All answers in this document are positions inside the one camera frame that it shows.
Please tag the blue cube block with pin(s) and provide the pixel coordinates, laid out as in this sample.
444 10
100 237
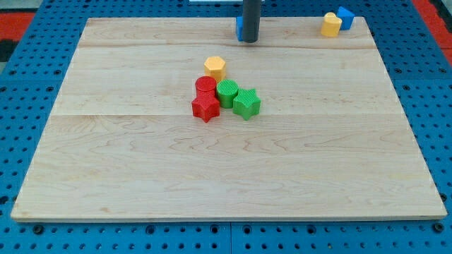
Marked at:
239 27

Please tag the red star block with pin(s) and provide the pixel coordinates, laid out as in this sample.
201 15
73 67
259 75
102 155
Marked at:
205 107

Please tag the green star block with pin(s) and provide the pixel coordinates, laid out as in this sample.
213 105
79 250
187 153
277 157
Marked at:
246 104

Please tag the green cylinder block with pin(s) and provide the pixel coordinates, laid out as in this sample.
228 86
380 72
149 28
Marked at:
226 91

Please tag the red cylinder block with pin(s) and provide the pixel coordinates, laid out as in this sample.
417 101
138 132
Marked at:
205 87

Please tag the yellow hexagon block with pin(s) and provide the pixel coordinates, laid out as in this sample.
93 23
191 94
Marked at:
215 67

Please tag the light wooden board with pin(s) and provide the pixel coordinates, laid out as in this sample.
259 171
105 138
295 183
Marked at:
331 141

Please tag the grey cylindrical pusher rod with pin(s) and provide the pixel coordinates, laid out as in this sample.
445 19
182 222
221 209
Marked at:
251 15

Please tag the yellow heart block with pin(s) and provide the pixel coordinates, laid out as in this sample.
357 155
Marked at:
331 25

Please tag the blue triangular block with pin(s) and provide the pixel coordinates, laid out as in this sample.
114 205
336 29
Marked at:
346 17

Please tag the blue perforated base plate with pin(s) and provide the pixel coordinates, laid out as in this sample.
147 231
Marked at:
415 61

